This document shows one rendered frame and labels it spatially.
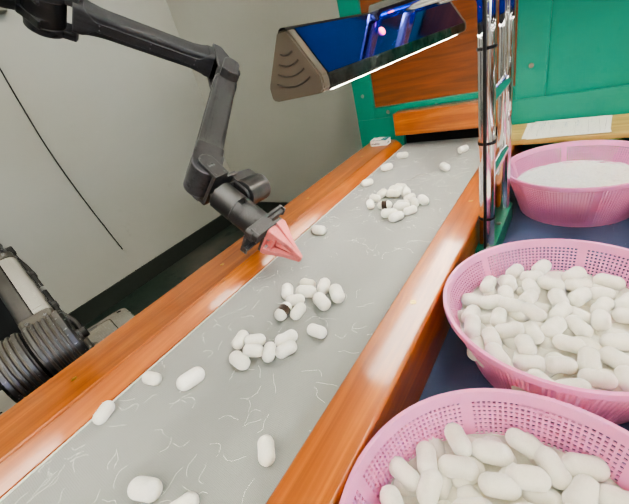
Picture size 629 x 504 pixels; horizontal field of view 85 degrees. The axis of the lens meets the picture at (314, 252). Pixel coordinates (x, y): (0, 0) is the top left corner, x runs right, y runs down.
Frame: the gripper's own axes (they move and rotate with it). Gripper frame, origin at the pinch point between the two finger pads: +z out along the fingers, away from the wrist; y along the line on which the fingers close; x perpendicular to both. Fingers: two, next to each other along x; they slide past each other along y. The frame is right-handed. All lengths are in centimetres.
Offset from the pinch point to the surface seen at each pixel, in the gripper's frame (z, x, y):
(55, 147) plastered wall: -167, 109, 40
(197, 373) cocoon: 2.3, -0.3, -26.7
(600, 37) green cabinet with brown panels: 21, -40, 75
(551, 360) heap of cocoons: 32.4, -23.3, -8.3
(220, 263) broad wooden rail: -12.6, 11.1, -5.2
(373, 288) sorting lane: 14.1, -7.7, -1.6
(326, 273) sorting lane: 6.2, -1.2, 0.2
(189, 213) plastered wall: -122, 165, 99
